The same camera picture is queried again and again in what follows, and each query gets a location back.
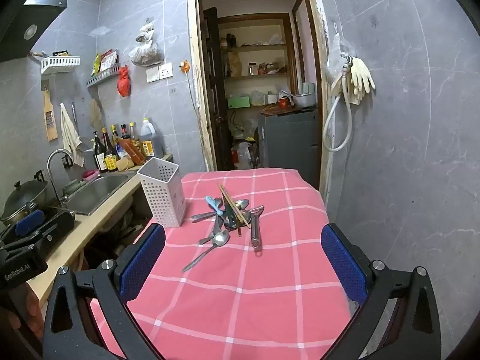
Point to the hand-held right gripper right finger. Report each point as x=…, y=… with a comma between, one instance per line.
x=343, y=258

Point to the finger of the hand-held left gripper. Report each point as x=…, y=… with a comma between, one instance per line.
x=58, y=227
x=30, y=220

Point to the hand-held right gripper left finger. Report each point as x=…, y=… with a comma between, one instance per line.
x=144, y=258

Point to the white perforated utensil holder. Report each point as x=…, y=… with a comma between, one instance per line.
x=165, y=195

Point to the long metal spoon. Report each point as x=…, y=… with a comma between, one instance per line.
x=221, y=238

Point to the wooden chopstick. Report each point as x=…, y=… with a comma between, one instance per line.
x=240, y=213
x=227, y=200

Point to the person's left hand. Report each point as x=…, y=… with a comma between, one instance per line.
x=32, y=307

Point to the wok with lid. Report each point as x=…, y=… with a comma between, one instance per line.
x=26, y=195

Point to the beige kitchen counter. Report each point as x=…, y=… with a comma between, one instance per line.
x=90, y=225

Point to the steel sink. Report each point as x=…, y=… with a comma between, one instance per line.
x=97, y=191

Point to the pink soap dish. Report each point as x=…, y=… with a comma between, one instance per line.
x=91, y=174

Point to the steel faucet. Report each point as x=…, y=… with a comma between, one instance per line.
x=52, y=161

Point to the dark glass bottle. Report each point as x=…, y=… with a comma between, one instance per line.
x=98, y=153

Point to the dark bottle with yellow label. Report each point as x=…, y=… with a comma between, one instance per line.
x=109, y=157

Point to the beige lumpy object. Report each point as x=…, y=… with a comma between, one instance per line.
x=125, y=164

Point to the beige hanging towel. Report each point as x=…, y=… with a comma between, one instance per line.
x=69, y=131

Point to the wooden grater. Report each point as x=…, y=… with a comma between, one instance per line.
x=50, y=120

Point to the pink plaid tablecloth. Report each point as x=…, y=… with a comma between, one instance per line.
x=243, y=288

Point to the yellow-capped sauce bottle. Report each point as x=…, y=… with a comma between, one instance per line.
x=114, y=135

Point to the hanging metal rod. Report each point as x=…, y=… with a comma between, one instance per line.
x=74, y=112

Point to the red-capped sauce bottle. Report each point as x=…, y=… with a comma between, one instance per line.
x=125, y=131

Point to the brown hanging mesh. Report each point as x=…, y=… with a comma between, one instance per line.
x=96, y=114

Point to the dark liquid plastic jug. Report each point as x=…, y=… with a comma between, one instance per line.
x=147, y=135

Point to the grey cabinet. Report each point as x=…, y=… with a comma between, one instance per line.
x=288, y=138

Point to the red plastic bag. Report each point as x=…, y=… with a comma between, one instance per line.
x=123, y=82

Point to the metal pot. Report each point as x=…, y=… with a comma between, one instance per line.
x=303, y=100

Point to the red cup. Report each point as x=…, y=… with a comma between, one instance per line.
x=284, y=103

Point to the seasoning packets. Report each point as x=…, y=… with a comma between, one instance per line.
x=107, y=60

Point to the yellow rubber gloves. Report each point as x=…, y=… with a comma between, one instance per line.
x=362, y=78

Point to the green box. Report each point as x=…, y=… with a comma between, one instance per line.
x=239, y=102

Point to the dark wooden door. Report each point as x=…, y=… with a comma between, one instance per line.
x=215, y=82

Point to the clear bag of dried goods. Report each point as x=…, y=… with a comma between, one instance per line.
x=146, y=54

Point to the orange plug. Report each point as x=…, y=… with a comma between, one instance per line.
x=184, y=66

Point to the black range hood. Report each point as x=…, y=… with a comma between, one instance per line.
x=26, y=18

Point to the clear hanging plastic bag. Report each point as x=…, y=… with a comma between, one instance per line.
x=337, y=56

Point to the wooden shelf unit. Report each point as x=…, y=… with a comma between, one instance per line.
x=258, y=50

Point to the metal wall shelf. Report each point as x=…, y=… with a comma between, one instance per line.
x=103, y=77

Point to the white wall basket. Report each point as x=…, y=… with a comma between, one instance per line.
x=60, y=63

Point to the white wall switch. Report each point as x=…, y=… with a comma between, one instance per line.
x=153, y=75

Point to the wooden door frame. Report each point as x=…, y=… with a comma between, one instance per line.
x=193, y=82

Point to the white wall socket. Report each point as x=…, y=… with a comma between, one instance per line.
x=166, y=71

